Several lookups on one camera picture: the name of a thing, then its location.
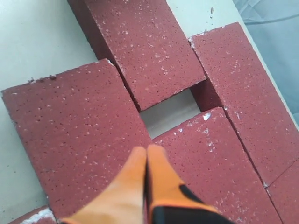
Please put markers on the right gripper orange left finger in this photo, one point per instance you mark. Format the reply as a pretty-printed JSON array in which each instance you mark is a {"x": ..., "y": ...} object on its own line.
[{"x": 122, "y": 201}]

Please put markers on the front large red brick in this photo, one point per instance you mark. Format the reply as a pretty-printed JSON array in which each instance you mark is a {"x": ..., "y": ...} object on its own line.
[{"x": 42, "y": 215}]

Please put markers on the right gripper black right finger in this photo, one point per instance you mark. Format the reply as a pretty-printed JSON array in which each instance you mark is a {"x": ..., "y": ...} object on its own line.
[{"x": 169, "y": 200}]

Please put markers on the pale wrinkled backdrop cloth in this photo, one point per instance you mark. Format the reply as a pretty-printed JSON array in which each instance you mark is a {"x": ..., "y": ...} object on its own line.
[{"x": 274, "y": 28}]

